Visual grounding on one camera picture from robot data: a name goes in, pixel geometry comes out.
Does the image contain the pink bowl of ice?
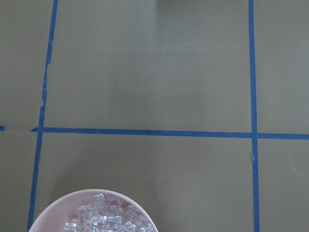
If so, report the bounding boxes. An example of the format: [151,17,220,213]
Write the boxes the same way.
[29,189,158,232]

